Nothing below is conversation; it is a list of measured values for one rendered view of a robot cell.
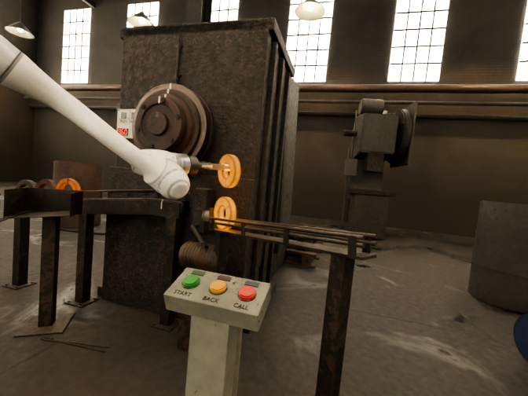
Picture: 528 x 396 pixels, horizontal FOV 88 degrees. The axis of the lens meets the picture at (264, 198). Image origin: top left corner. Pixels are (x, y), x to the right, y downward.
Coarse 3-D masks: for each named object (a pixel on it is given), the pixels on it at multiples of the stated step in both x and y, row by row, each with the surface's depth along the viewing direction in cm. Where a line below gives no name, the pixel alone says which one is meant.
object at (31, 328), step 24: (24, 192) 143; (48, 192) 148; (72, 192) 151; (24, 216) 131; (48, 216) 132; (48, 240) 139; (48, 264) 140; (48, 288) 141; (48, 312) 142; (24, 336) 133
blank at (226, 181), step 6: (222, 156) 126; (228, 156) 123; (234, 156) 122; (222, 162) 127; (228, 162) 123; (234, 162) 119; (234, 168) 119; (222, 174) 127; (228, 174) 129; (234, 174) 119; (222, 180) 127; (228, 180) 123; (234, 180) 120; (228, 186) 123; (234, 186) 125
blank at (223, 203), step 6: (222, 198) 126; (228, 198) 124; (216, 204) 130; (222, 204) 125; (228, 204) 122; (234, 204) 123; (216, 210) 130; (222, 210) 129; (228, 210) 122; (234, 210) 121; (216, 216) 129; (222, 216) 129; (228, 216) 121; (234, 216) 121; (222, 222) 125; (228, 222) 121; (234, 222) 123; (222, 228) 125; (228, 228) 124
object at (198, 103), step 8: (160, 88) 149; (168, 88) 148; (176, 88) 146; (184, 88) 145; (144, 96) 152; (192, 96) 144; (200, 104) 143; (136, 112) 154; (200, 112) 143; (200, 120) 143; (208, 120) 147; (200, 128) 143; (208, 128) 147; (200, 136) 144; (208, 136) 148; (136, 144) 155; (200, 144) 144; (192, 152) 145; (200, 152) 149
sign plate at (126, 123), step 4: (120, 112) 173; (128, 112) 171; (120, 116) 173; (128, 116) 171; (120, 120) 173; (124, 120) 172; (128, 120) 171; (132, 120) 170; (120, 124) 173; (124, 124) 172; (128, 124) 171; (120, 128) 173; (124, 128) 172; (128, 128) 171; (128, 132) 172; (124, 136) 172; (128, 136) 172; (132, 136) 171
